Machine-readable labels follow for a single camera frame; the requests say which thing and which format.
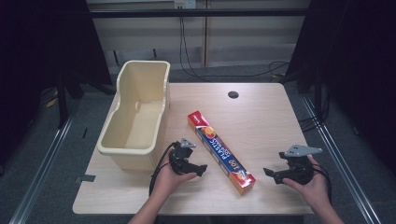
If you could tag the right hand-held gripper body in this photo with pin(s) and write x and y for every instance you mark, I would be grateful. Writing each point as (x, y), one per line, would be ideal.
(297, 165)

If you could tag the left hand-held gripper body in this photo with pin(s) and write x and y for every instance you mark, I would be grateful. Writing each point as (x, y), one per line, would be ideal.
(182, 154)

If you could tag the red and blue plastic wrap box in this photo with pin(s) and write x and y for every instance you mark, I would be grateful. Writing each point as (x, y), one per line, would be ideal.
(218, 147)

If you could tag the cream plastic bin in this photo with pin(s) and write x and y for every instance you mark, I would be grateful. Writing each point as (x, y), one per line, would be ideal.
(134, 124)

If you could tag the person's right hand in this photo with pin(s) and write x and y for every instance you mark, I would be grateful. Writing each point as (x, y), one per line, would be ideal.
(313, 189)

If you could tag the person's left hand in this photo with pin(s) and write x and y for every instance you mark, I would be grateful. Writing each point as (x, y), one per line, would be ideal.
(169, 183)

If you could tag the small black floor tape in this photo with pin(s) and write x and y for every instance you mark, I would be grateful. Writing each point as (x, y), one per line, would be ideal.
(84, 133)

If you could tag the black floor tape strip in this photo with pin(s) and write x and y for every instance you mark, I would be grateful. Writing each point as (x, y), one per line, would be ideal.
(84, 178)

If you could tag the black curtain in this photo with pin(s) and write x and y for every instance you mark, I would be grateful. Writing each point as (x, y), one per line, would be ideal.
(37, 46)
(358, 62)

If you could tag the black stand leg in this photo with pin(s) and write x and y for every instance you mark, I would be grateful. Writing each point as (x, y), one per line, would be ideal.
(62, 102)

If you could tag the black horizontal bar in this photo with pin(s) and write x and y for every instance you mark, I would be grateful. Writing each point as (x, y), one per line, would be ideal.
(199, 13)

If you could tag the metal floor rail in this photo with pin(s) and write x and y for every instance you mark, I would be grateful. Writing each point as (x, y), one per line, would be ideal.
(339, 161)
(43, 168)

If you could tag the white wall socket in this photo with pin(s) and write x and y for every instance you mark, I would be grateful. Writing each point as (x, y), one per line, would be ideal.
(185, 3)

